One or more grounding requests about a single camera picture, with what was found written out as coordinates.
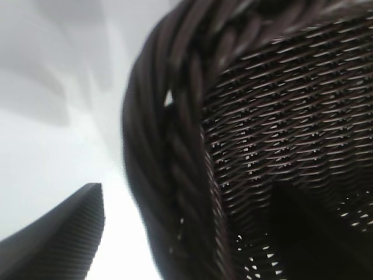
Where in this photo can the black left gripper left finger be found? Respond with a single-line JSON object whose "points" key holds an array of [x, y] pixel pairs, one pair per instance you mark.
{"points": [[58, 242]]}

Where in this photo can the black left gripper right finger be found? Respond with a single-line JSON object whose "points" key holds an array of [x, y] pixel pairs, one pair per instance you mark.
{"points": [[306, 251]]}

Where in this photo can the dark brown wicker basket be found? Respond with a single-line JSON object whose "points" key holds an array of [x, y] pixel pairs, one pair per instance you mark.
{"points": [[262, 102]]}

